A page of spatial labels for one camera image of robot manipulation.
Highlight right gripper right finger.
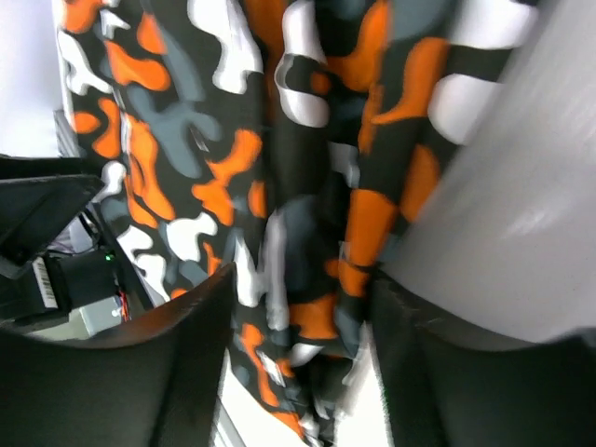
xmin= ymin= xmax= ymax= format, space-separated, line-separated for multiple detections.
xmin=370 ymin=273 xmax=595 ymax=446

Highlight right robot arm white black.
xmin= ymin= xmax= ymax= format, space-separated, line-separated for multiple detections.
xmin=1 ymin=157 xmax=595 ymax=446

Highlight orange camouflage shorts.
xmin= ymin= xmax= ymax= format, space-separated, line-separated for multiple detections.
xmin=57 ymin=1 xmax=538 ymax=446

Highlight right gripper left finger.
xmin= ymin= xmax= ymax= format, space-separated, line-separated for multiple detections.
xmin=1 ymin=264 xmax=236 ymax=446

